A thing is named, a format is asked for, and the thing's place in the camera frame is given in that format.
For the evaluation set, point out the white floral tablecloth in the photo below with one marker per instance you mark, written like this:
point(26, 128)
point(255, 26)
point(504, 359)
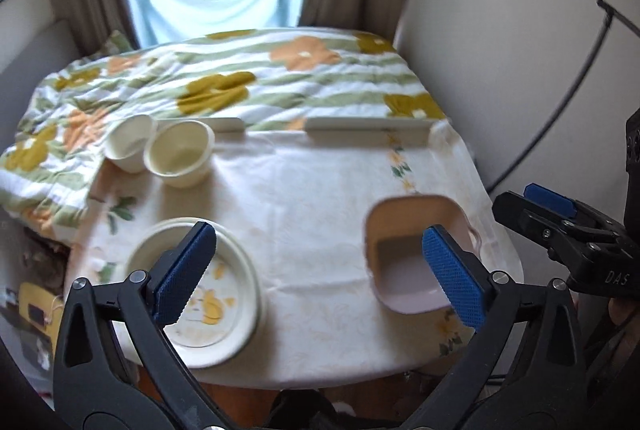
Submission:
point(299, 213)

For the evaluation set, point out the cream round plate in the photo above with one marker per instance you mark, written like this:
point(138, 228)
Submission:
point(225, 308)

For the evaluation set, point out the person's right hand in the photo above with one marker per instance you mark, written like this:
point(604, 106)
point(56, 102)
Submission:
point(620, 311)

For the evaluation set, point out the white ceramic bowl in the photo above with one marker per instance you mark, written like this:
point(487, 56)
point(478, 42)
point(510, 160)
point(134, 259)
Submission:
point(125, 143)

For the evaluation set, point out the yellow box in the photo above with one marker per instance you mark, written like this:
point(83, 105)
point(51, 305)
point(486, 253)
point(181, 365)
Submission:
point(43, 310)

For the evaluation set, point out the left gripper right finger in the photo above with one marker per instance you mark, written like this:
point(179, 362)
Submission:
point(522, 369)

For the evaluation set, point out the floral green striped quilt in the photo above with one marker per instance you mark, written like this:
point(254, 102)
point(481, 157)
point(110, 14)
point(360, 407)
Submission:
point(270, 79)

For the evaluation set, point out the white folding table tray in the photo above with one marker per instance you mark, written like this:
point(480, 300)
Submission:
point(323, 132)

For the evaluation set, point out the cream ceramic bowl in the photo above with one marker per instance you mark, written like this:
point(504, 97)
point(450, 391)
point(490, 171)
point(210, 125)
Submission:
point(181, 154)

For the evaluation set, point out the pink square dish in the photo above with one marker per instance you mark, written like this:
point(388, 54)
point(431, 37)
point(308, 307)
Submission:
point(399, 275)

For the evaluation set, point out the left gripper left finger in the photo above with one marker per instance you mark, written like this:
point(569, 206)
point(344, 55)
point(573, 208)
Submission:
point(92, 385)

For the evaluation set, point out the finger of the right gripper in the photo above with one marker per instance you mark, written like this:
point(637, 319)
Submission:
point(550, 200)

